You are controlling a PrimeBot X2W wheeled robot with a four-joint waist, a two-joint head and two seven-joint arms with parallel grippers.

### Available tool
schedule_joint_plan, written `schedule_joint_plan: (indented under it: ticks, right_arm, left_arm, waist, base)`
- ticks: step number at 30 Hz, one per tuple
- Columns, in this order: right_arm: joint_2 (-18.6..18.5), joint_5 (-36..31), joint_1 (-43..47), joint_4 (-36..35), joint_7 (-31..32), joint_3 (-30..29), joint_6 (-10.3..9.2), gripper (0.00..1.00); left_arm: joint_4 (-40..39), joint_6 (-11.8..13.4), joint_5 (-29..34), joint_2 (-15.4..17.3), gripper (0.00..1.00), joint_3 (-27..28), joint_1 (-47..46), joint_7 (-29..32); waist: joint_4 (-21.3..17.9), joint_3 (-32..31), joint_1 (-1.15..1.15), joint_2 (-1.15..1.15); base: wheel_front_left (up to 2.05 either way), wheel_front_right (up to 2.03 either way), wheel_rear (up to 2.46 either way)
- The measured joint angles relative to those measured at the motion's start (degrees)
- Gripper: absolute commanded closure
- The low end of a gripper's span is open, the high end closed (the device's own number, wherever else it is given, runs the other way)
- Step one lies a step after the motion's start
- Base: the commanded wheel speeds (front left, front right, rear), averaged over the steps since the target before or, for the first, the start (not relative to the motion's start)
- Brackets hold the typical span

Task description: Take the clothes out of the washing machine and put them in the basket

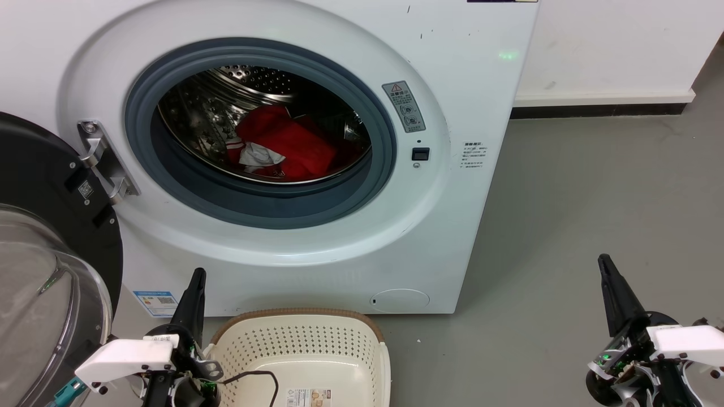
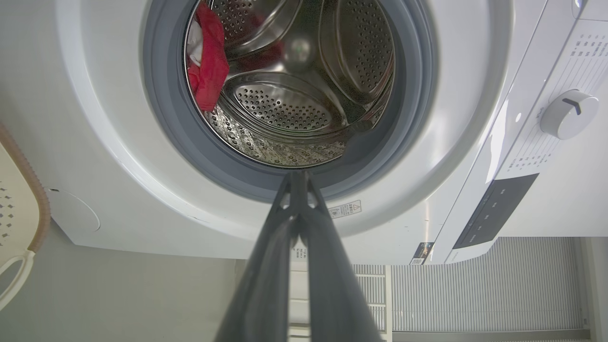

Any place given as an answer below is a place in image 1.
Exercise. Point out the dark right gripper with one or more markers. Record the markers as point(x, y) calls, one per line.
point(628, 367)

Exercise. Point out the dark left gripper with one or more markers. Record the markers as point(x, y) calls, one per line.
point(192, 390)

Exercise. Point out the red basketball jersey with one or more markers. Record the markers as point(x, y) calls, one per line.
point(294, 141)

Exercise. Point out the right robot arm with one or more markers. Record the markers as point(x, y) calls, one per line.
point(704, 323)

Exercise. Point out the cream perforated laundry basket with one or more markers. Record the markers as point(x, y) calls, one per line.
point(317, 339)

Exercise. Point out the printed paper product label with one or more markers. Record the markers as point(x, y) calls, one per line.
point(308, 398)

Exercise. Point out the stainless steel washing machine drum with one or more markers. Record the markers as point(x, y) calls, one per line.
point(192, 113)

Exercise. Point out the black round washer door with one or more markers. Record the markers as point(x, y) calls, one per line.
point(34, 169)

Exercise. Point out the blue energy label sticker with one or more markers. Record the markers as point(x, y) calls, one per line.
point(155, 303)

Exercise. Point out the grey rubber door gasket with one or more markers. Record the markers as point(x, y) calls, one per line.
point(254, 206)

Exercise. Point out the QR code sticker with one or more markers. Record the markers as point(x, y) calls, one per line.
point(85, 189)

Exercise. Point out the silver metal door hinge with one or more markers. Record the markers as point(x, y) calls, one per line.
point(104, 164)

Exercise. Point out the white front-load washing machine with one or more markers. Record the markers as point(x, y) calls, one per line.
point(452, 226)

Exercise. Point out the white and black baseboard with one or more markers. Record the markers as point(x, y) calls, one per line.
point(599, 102)

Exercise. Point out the small printed text sticker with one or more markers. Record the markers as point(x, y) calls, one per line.
point(473, 155)

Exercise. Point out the round white filter cover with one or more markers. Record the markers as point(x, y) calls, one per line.
point(400, 301)

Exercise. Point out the black door latch socket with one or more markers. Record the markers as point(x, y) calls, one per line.
point(421, 154)

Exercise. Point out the grey warning sticker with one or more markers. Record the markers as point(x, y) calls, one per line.
point(403, 107)

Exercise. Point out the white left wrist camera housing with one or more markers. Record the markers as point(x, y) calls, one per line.
point(124, 356)

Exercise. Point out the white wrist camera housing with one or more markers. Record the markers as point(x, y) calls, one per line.
point(124, 356)
point(690, 342)

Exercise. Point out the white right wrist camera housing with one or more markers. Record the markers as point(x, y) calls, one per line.
point(690, 342)

